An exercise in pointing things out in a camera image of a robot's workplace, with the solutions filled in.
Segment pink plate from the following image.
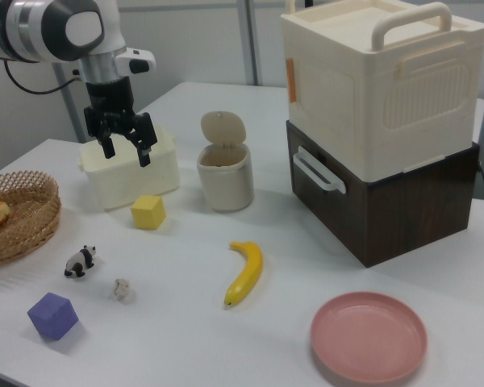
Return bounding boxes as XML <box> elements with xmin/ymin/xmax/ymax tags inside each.
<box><xmin>310</xmin><ymin>291</ymin><xmax>428</xmax><ymax>384</ymax></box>

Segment purple cube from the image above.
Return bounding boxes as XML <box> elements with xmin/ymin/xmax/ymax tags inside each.
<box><xmin>27</xmin><ymin>292</ymin><xmax>80</xmax><ymax>343</ymax></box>

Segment yellow cube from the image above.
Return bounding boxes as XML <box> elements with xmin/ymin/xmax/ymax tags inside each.
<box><xmin>130</xmin><ymin>194</ymin><xmax>167</xmax><ymax>231</ymax></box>

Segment yellow banana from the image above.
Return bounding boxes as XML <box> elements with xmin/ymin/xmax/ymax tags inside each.
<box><xmin>224</xmin><ymin>240</ymin><xmax>264</xmax><ymax>310</ymax></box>

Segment panda figurine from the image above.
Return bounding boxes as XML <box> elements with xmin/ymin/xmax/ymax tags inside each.
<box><xmin>63</xmin><ymin>244</ymin><xmax>98</xmax><ymax>278</ymax></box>

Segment orange tape strip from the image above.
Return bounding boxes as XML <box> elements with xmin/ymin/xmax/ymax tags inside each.
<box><xmin>286</xmin><ymin>57</ymin><xmax>299</xmax><ymax>104</ymax></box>

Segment grey partition post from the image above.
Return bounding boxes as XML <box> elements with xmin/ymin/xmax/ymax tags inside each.
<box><xmin>237</xmin><ymin>0</ymin><xmax>264</xmax><ymax>86</ymax></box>

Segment woven wicker basket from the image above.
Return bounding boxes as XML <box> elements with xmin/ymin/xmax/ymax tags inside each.
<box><xmin>0</xmin><ymin>169</ymin><xmax>62</xmax><ymax>266</ymax></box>

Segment dark brown wooden drawer box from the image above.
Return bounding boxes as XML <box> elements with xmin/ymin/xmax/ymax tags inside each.
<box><xmin>286</xmin><ymin>119</ymin><xmax>481</xmax><ymax>268</ymax></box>

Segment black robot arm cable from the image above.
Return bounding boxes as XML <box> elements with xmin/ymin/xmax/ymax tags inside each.
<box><xmin>2</xmin><ymin>60</ymin><xmax>83</xmax><ymax>96</ymax></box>

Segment cream storage box with handle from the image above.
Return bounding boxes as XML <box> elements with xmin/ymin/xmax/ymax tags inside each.
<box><xmin>280</xmin><ymin>0</ymin><xmax>484</xmax><ymax>181</ymax></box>

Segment paper ball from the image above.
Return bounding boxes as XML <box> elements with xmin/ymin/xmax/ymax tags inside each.
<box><xmin>112</xmin><ymin>277</ymin><xmax>133</xmax><ymax>302</ymax></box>

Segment cream open plastic bin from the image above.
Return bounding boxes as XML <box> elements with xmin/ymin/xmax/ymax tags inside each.
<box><xmin>78</xmin><ymin>123</ymin><xmax>182</xmax><ymax>211</ymax></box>

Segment beige trash can with lid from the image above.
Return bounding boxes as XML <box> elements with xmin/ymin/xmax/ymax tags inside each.
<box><xmin>196</xmin><ymin>110</ymin><xmax>255</xmax><ymax>213</ymax></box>

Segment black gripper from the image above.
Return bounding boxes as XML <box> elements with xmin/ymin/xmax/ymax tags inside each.
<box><xmin>83</xmin><ymin>77</ymin><xmax>159</xmax><ymax>168</ymax></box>

